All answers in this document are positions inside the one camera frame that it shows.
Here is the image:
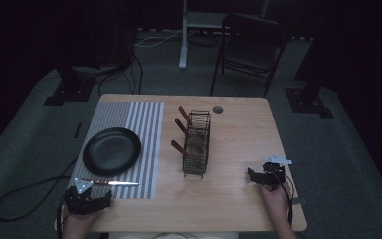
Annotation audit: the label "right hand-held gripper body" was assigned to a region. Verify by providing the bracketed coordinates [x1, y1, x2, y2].
[261, 154, 293, 192]

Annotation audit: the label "person's right hand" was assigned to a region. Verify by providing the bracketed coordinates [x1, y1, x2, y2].
[259, 183, 293, 221]

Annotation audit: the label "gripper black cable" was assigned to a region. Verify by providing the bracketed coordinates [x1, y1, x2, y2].
[0, 156, 80, 239]
[269, 169, 295, 227]

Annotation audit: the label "grey striped placemat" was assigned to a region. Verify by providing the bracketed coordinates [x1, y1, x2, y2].
[69, 101, 165, 200]

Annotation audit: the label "black round plate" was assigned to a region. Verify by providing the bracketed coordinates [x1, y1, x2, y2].
[82, 126, 143, 178]

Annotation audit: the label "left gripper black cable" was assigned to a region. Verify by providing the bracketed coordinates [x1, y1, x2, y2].
[0, 156, 80, 239]

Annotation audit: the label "dark wire cutlery rack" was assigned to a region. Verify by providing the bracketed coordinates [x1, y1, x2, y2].
[182, 110, 212, 179]

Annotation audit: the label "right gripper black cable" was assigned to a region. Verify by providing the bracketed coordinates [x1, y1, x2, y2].
[269, 169, 295, 227]

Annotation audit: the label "black folding chair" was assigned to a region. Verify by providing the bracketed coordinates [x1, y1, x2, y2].
[209, 12, 288, 98]

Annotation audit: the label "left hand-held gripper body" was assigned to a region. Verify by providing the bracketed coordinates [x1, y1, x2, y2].
[63, 177, 96, 215]

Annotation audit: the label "white floor cable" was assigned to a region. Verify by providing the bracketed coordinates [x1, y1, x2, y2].
[133, 29, 197, 49]

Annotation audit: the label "wooden-handled table knife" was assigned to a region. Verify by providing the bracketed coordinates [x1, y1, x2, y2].
[80, 178, 140, 187]

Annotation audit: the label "person's light clothing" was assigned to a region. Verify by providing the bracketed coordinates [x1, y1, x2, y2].
[108, 231, 241, 239]

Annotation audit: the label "black stand base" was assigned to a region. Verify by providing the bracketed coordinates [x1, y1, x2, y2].
[284, 87, 335, 120]
[43, 64, 97, 108]

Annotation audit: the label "person's left hand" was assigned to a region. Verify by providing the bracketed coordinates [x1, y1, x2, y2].
[61, 205, 103, 234]

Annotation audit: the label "black floor cables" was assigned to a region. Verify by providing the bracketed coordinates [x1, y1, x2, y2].
[96, 49, 144, 98]

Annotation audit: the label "white metal desk frame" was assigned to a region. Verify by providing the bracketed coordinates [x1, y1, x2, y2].
[178, 0, 271, 70]

